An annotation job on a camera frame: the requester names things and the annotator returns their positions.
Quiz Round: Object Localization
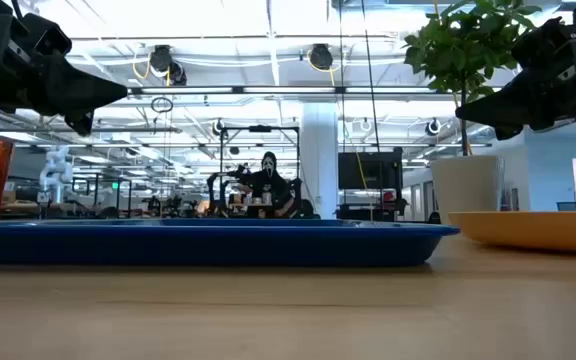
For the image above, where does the blue plastic tray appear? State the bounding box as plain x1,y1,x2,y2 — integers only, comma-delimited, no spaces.
0,217,462,267

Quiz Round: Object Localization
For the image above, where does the green leafy plant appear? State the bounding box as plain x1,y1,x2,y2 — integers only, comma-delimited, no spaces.
401,0,544,157

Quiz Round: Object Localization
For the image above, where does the black ceiling cable reel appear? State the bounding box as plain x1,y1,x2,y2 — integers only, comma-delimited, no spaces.
308,43,335,72
148,44,188,86

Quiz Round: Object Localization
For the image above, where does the person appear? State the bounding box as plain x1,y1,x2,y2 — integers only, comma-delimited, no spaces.
240,151,310,220

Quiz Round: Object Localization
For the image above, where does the white plant pot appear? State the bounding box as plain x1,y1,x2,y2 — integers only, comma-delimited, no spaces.
428,154,506,226

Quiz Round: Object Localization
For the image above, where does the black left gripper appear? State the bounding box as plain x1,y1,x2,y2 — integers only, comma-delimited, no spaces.
0,0,129,137

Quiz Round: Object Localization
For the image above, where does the orange plate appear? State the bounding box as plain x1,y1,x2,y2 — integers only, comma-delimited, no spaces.
448,209,576,255

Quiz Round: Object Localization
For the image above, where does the white pillar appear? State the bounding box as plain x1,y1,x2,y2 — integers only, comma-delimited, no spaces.
300,102,340,220

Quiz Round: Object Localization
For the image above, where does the black wide monitor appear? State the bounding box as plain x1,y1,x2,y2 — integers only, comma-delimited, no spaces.
337,148,404,192

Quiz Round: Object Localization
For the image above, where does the black distant rig frame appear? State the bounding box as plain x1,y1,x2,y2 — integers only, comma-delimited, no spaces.
219,124,302,220

